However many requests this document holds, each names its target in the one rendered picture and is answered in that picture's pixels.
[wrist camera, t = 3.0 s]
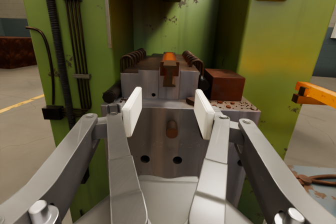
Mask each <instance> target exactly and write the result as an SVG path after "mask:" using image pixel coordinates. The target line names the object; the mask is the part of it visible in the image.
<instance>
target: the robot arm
mask: <svg viewBox="0 0 336 224"><path fill-rule="evenodd" d="M105 107H106V117H99V118H98V115H97V114H95V113H87V114H85V115H83V116H82V117H81V118H80V119H79V121H78V122H77V123H76V124H75V126H74V127H73V128H72V129H71V130H70V132H69V133H68V134H67V135H66V137H65V138H64V139H63V140H62V141H61V143H60V144H59V145H58V146H57V147H56V149H55V150H54V151H53V152H52V154H51V155H50V156H49V157H48V158H47V160H46V161H45V162H44V163H43V165H42V166H41V167H40V168H39V169H38V171H37V172H36V173H35V174H34V175H33V177H32V178H31V179H30V180H29V182H28V183H27V184H26V185H25V186H23V187H22V188H21V189H20V190H18V191H17V192H16V193H15V194H13V195H12V196H11V197H9V198H8V199H7V200H6V201H4V202H3V203H2V204H1V205H0V224H62V221H63V219H64V217H65V215H66V214H67V212H68V210H69V208H70V205H71V203H72V201H73V199H74V197H75V194H76V192H77V190H78V188H79V186H80V184H81V181H82V179H83V177H84V175H85V173H86V171H87V168H88V166H89V164H90V162H91V160H92V158H93V155H94V153H95V151H96V149H97V147H98V145H99V142H100V139H103V138H107V141H108V169H109V190H110V194H109V195H108V196H107V197H105V198H104V199H103V200H102V201H100V202H99V203H98V204H97V205H95V206H94V207H93V208H92V209H90V210H89V211H88V212H87V213H85V214H84V215H83V216H82V217H80V218H79V219H78V220H77V221H75V222H74V223H73V224H254V223H253V222H251V221H250V220H249V219H248V218H247V217H246V216H245V215H244V214H242V213H241V212H240V211H239V210H238V209H237V208H236V207H235V206H233V205H232V204H231V203H230V202H229V201H228V200H227V199H226V193H227V177H228V164H227V161H228V146H229V142H230V143H234V146H235V149H236V151H237V154H238V156H239V158H240V161H241V163H242V166H243V168H244V171H245V173H246V175H247V178H248V180H249V183H250V185H251V187H252V190H253V192H254V195H255V197H256V200H257V202H258V204H259V207H260V209H261V212H262V214H263V217H264V219H265V221H266V223H267V224H336V218H335V217H334V216H333V215H332V214H331V213H330V212H329V211H327V210H326V209H325V208H324V207H323V206H322V205H321V204H319V203H318V202H317V201H316V200H315V199H314V198H313V197H311V196H310V195H309V194H308V193H307V192H306V190H305V189H304V188H303V186H302V185H301V184H300V182H299V181H298V180H297V178H296V177H295V176H294V174H293V173H292V172H291V170H290V169H289V168H288V166H287V165H286V164H285V162H284V161H283V160H282V158H281V157H280V156H279V155H278V153H277V152H276V151H275V149H274V148H273V147H272V145H271V144H270V143H269V141H268V140H267V139H266V137H265V136H264V135H263V133H262V132H261V131H260V129H259V128H258V127H257V125H256V124H255V123H254V122H253V121H252V120H250V119H247V118H246V119H245V118H241V119H240V120H239V122H233V121H230V118H229V117H228V116H226V115H223V114H222V112H221V111H220V109H219V108H218V107H216V106H211V105H210V103H209V102H208V100H207V98H206V97H205V95H204V93H203V92H202V90H201V89H196V90H195V100H194V113H195V116H196V119H197V122H198V125H199V128H200V131H201V134H202V137H203V139H204V140H205V141H209V144H208V148H207V152H206V156H205V158H204V160H203V164H202V167H201V171H200V175H199V178H198V176H178V177H173V178H164V177H160V176H156V175H152V174H137V171H136V167H135V163H134V159H133V156H132V155H131V153H130V149H129V144H128V140H127V138H130V137H131V136H132V134H133V131H134V128H135V126H136V123H137V120H138V118H139V115H140V112H141V110H142V88H141V87H136V88H135V89H134V91H133V93H132V94H131V96H130V97H129V99H128V100H127V102H126V103H120V104H119V103H109V104H107V105H106V106H105Z"/></svg>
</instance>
